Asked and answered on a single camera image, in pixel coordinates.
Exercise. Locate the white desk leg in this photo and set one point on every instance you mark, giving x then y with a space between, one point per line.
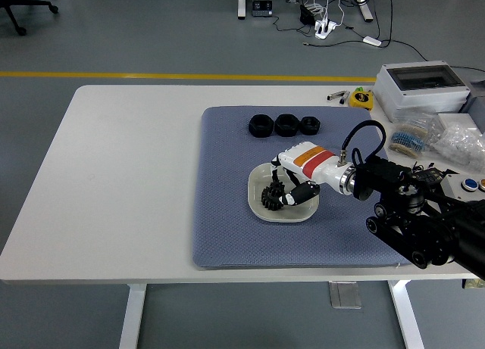
365 6
241 2

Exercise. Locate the metal floor plate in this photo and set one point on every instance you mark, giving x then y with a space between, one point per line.
345 295

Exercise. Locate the bag of clear parts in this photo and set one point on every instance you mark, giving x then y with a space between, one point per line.
462 144

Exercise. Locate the white power adapter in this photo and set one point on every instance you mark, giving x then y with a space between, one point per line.
372 41

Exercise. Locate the grey push-button control box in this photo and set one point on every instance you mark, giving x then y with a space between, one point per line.
471 184

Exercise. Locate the white flat box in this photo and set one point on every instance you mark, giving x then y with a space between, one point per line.
454 120

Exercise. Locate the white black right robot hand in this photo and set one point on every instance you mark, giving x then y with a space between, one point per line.
310 161

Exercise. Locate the small silver black tool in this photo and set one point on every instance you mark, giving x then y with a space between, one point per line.
335 95

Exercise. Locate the bag of blue resistors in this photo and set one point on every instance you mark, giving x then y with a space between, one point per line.
413 137

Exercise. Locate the large black hex nut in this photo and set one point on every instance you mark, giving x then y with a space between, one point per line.
260 126
286 125

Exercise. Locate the black office chair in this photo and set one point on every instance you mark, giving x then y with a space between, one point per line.
15 4

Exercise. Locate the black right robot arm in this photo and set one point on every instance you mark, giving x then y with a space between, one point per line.
417 231

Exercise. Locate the blue-grey textured mat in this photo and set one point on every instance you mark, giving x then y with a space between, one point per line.
235 235

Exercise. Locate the white power strip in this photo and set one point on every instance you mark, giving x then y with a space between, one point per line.
326 28

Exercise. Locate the small black marker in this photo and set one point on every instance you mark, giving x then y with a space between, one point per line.
342 99

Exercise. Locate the yellow tape measure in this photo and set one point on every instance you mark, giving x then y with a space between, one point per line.
362 99

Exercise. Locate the grey electrical enclosure box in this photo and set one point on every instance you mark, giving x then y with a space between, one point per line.
424 99

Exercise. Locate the white square dish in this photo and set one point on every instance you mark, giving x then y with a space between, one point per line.
259 182

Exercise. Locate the small black hex nut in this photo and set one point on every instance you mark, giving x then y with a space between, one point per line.
310 126

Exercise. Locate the grey metal case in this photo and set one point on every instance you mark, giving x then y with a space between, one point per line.
478 99

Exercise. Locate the white table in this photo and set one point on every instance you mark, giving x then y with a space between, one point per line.
113 175

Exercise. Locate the large black gear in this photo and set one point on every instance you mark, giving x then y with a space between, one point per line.
270 200

